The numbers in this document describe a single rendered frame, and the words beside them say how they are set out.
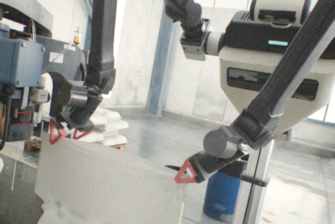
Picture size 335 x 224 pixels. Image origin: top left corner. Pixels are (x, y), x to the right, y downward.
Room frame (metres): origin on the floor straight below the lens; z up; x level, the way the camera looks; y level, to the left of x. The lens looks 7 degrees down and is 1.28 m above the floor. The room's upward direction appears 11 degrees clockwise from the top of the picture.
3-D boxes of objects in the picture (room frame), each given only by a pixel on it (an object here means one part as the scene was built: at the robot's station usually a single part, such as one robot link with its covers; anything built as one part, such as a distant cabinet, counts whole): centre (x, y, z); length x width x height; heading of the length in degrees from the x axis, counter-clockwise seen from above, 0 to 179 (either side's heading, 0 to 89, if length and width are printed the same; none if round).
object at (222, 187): (2.94, -0.77, 0.32); 0.51 x 0.48 x 0.65; 154
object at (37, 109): (0.89, 0.39, 1.11); 0.03 x 0.03 x 0.06
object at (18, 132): (0.90, 0.45, 1.04); 0.08 x 0.06 x 0.05; 154
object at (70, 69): (1.06, 0.51, 1.21); 0.30 x 0.25 x 0.30; 64
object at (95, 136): (3.80, 1.08, 0.32); 0.66 x 0.43 x 0.15; 156
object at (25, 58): (0.61, 0.32, 1.25); 0.10 x 0.08 x 0.12; 179
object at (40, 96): (0.89, 0.39, 1.14); 0.05 x 0.04 x 0.16; 154
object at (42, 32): (1.00, 0.47, 1.35); 0.09 x 0.09 x 0.03
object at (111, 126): (4.35, 0.84, 0.44); 0.68 x 0.44 x 0.15; 154
